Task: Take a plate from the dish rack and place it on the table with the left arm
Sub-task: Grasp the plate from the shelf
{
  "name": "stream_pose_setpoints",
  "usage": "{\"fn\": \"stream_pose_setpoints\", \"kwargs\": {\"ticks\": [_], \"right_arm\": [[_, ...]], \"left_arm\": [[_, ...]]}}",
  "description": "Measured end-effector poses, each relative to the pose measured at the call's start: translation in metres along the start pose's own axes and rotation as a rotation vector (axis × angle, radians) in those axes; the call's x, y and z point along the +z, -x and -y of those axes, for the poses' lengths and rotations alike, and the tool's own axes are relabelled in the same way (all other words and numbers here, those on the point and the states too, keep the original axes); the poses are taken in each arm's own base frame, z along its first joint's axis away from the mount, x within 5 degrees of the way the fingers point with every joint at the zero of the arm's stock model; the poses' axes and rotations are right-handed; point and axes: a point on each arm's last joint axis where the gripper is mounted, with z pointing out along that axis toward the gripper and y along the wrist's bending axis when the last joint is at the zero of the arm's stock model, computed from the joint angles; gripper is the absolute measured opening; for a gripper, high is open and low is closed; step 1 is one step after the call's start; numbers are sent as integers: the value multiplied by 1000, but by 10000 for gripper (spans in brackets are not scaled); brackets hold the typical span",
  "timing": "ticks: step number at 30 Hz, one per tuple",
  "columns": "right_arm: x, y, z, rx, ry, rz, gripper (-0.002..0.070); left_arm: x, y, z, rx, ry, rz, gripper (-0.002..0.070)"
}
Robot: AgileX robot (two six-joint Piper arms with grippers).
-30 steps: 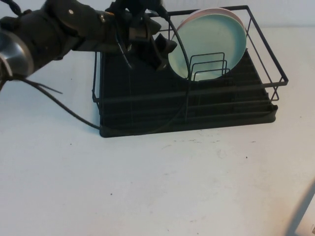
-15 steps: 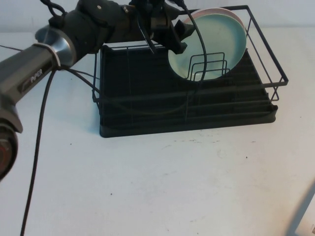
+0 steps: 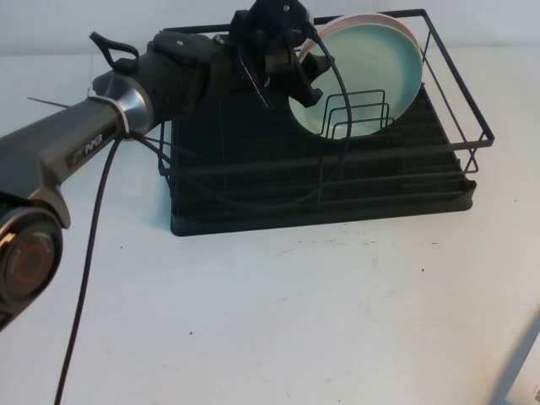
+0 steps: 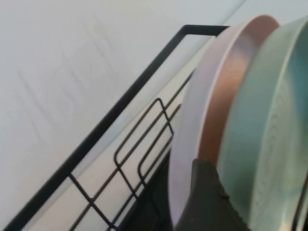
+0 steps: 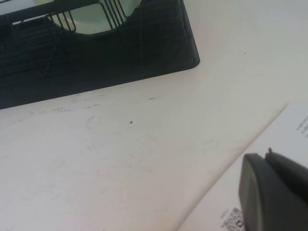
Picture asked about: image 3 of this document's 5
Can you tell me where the black wire dish rack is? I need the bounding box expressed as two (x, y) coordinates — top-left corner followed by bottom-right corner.
(157, 8), (495, 212)

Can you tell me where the short black looped cable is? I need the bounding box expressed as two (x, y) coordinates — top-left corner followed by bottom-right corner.
(89, 31), (141, 73)

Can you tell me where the pink round plate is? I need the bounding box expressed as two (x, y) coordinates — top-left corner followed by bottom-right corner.
(300, 12), (421, 54)

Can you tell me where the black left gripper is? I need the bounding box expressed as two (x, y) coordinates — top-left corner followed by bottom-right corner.
(197, 40), (335, 111)

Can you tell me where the black plastic drip tray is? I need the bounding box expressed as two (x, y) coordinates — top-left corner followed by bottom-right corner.
(170, 86), (478, 244)

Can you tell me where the mint green round plate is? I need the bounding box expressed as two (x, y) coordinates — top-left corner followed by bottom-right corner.
(288, 24), (424, 138)

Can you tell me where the grey metal frame bar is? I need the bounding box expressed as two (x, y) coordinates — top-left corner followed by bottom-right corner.
(491, 310), (540, 405)

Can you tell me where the long black camera cable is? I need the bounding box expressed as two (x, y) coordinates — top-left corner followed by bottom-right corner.
(52, 24), (354, 405)

